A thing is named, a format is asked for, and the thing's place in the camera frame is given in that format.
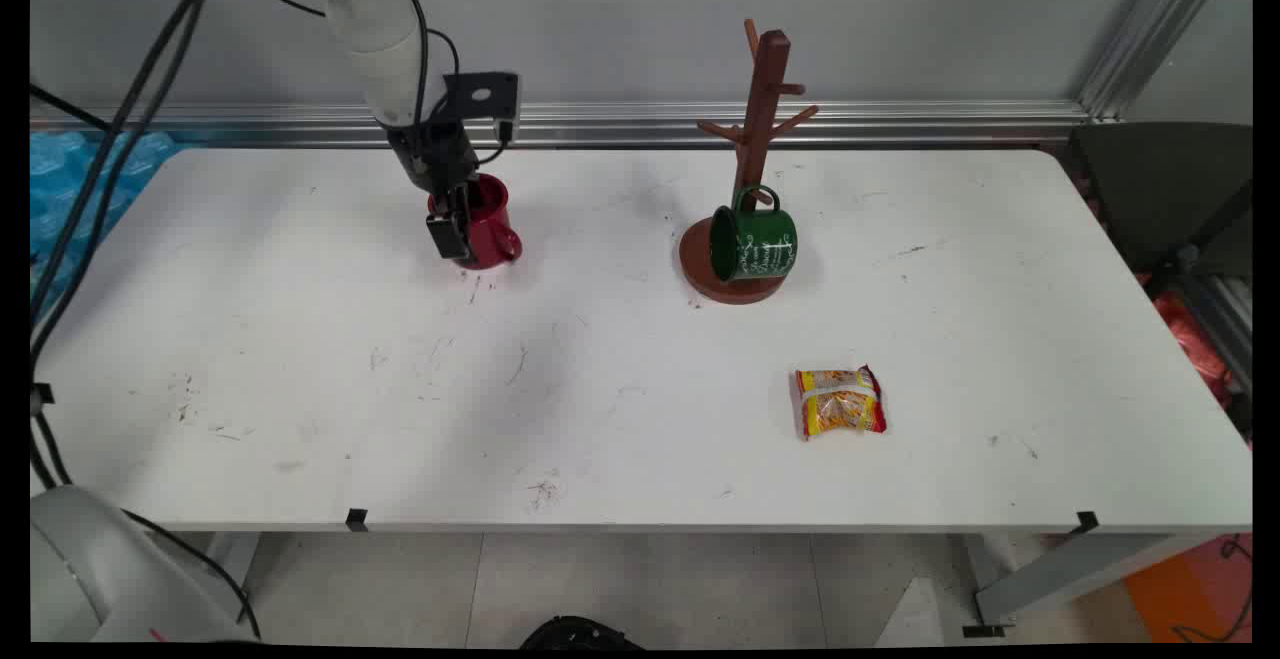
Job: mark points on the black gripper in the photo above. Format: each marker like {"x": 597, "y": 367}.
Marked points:
{"x": 438, "y": 151}

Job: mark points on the green enamel mug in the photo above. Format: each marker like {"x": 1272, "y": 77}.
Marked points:
{"x": 762, "y": 244}

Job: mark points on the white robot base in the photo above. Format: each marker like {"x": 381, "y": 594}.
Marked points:
{"x": 110, "y": 579}

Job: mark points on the red enamel mug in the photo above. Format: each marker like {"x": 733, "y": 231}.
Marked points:
{"x": 492, "y": 224}

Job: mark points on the small black table clip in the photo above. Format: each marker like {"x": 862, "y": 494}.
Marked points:
{"x": 1086, "y": 521}
{"x": 357, "y": 519}

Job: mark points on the brown wooden mug tree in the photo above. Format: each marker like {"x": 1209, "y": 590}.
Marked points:
{"x": 760, "y": 109}

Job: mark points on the blue bubble wrap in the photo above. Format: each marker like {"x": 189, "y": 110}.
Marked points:
{"x": 70, "y": 199}

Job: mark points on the grey metal table leg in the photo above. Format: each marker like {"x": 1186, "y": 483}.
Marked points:
{"x": 1060, "y": 569}
{"x": 232, "y": 559}

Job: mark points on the yellow red snack packet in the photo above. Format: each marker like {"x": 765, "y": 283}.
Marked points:
{"x": 840, "y": 404}

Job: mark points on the black round floor object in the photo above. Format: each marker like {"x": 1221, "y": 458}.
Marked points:
{"x": 578, "y": 633}

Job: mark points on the red plastic bag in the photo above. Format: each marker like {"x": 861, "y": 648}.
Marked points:
{"x": 1195, "y": 344}

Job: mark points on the orange floor mat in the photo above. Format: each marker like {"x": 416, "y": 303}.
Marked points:
{"x": 1195, "y": 584}

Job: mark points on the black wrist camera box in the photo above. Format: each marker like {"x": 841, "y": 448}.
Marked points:
{"x": 482, "y": 96}

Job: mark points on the horizontal aluminium rail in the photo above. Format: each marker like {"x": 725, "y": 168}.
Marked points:
{"x": 800, "y": 123}

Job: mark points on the slanted aluminium post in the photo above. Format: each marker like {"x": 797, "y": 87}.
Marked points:
{"x": 1150, "y": 34}

